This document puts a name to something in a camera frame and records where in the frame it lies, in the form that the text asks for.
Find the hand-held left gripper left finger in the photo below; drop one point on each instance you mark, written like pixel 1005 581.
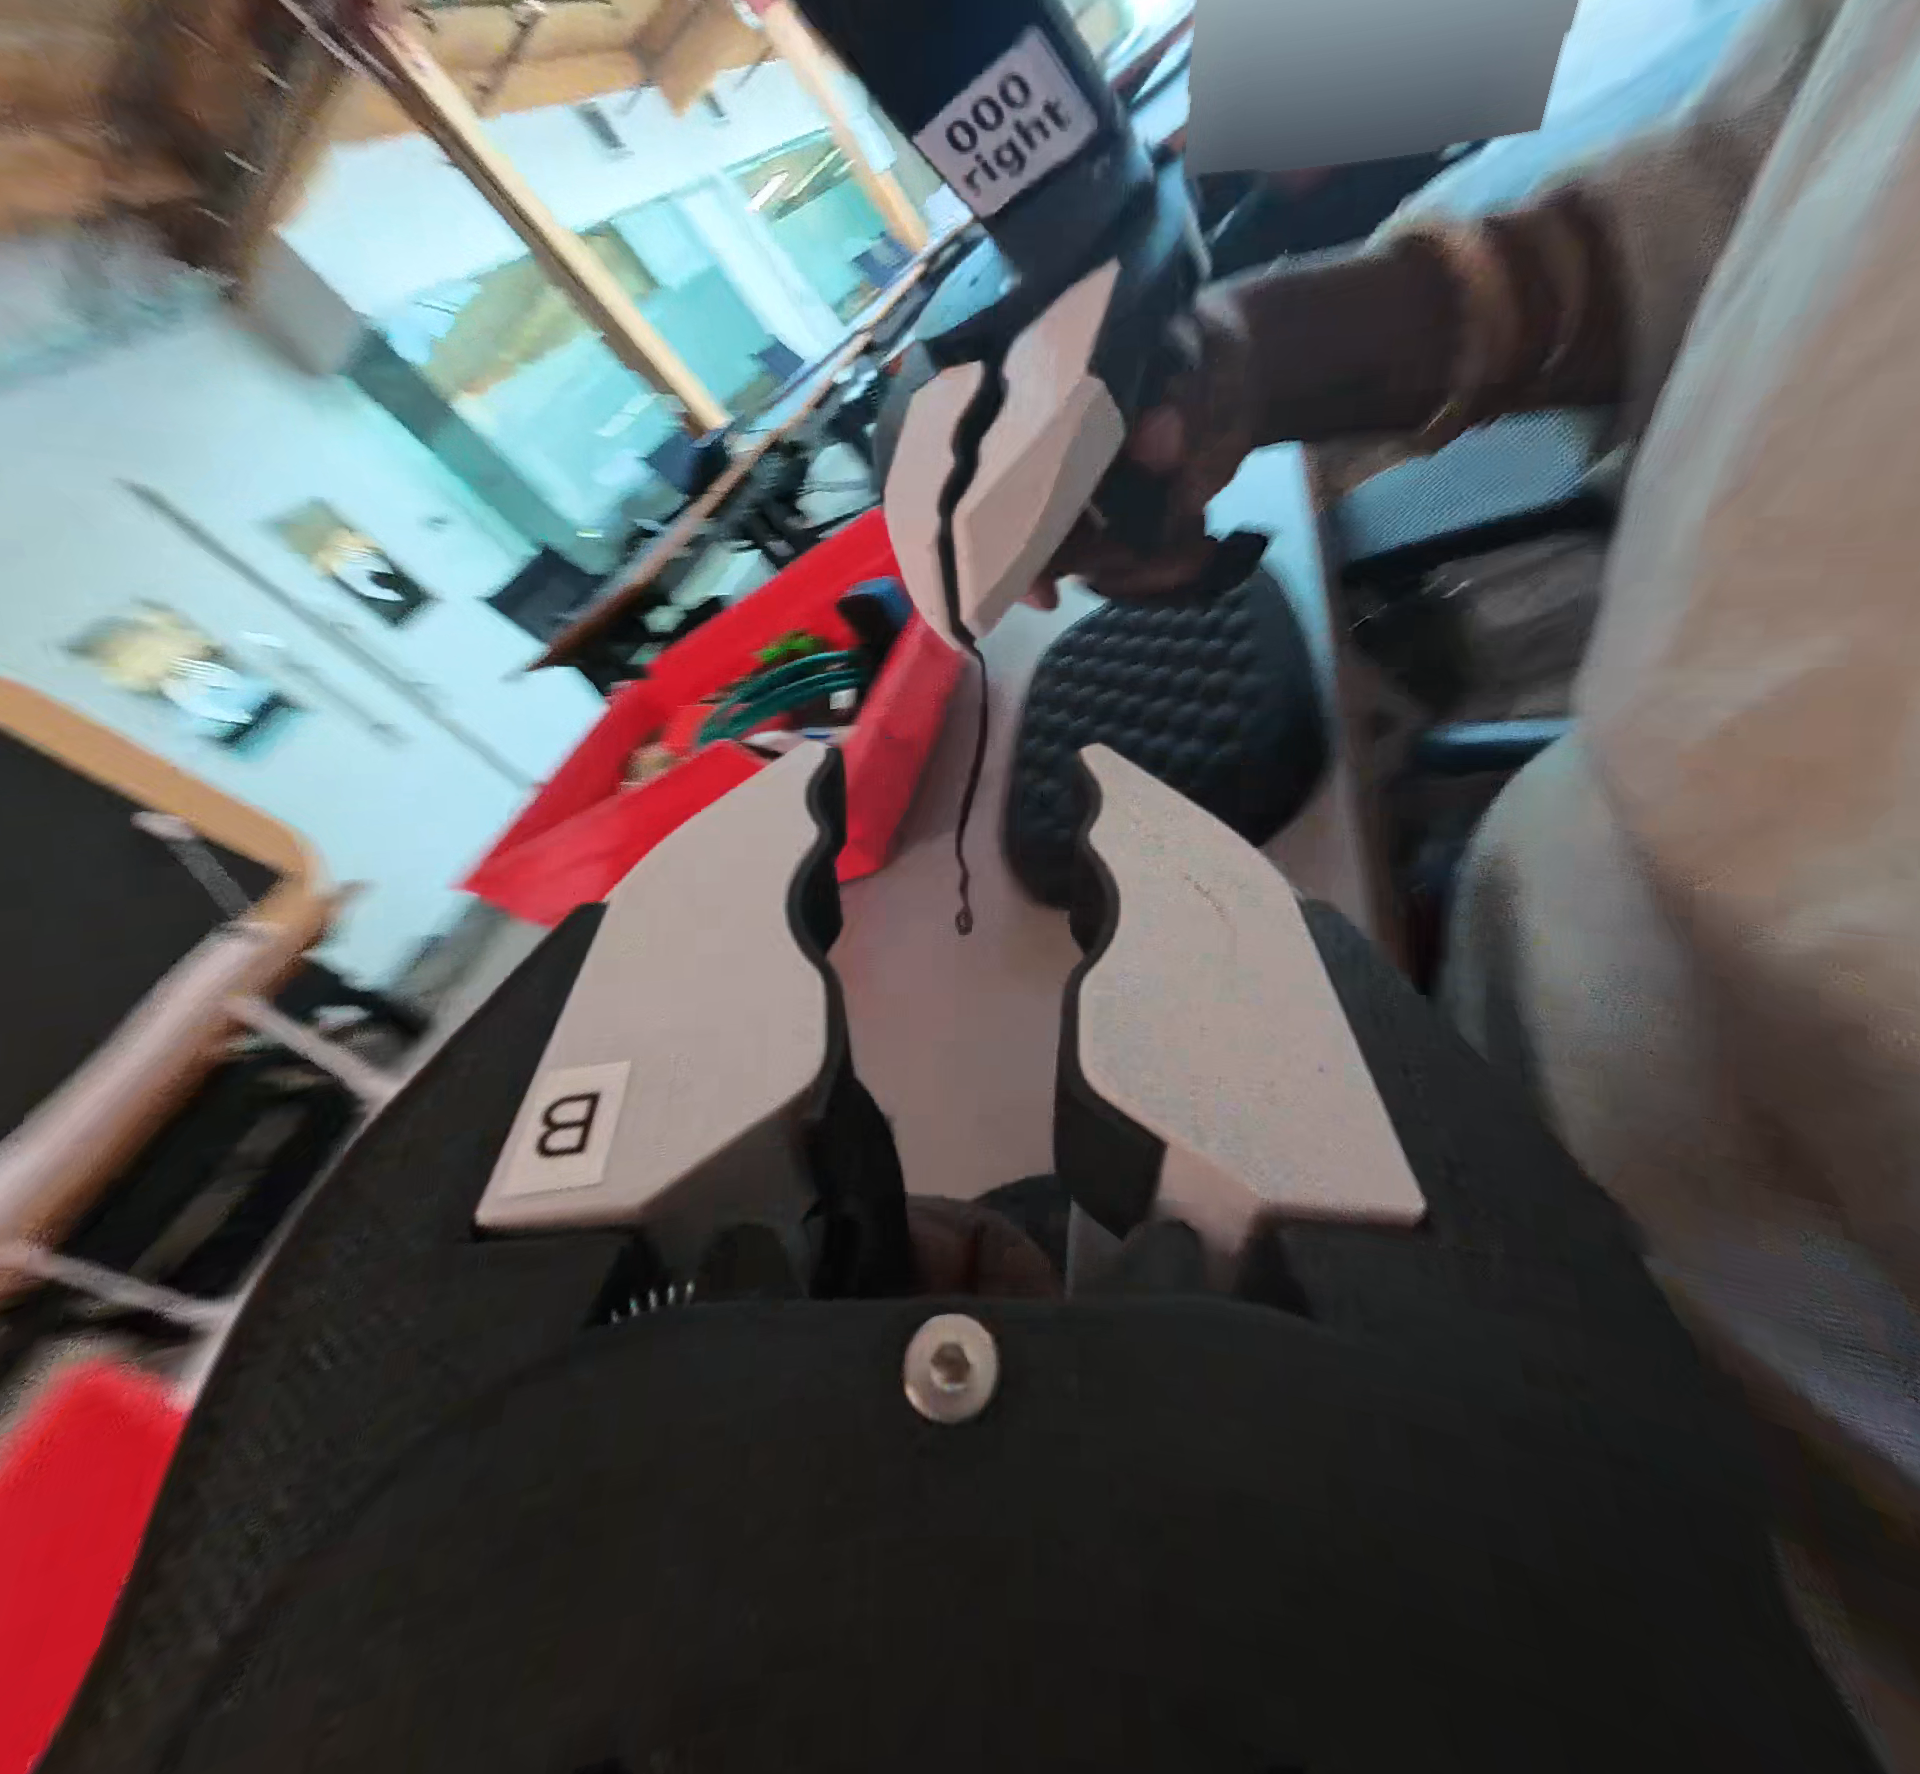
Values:
pixel 675 1024

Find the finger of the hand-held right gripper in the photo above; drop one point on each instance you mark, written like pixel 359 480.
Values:
pixel 1044 439
pixel 919 498

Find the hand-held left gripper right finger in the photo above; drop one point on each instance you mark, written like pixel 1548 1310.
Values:
pixel 1246 1039

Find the red plastic bin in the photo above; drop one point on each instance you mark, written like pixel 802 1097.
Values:
pixel 76 1533
pixel 901 754

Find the person's right forearm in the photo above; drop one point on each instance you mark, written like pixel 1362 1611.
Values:
pixel 1365 342

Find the person's right hand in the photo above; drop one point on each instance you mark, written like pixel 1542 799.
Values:
pixel 1224 424

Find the long office desk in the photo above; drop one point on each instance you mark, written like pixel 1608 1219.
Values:
pixel 707 498

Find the black bumpy cushion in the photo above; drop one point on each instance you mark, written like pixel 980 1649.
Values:
pixel 1184 709

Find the wooden column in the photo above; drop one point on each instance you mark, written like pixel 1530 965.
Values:
pixel 555 228

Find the person's beige clothing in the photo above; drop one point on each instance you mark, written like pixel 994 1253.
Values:
pixel 1725 754

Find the white door with window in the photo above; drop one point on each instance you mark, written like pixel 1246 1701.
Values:
pixel 180 678
pixel 352 567

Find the black panel with wooden rim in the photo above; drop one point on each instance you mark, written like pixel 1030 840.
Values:
pixel 90 904

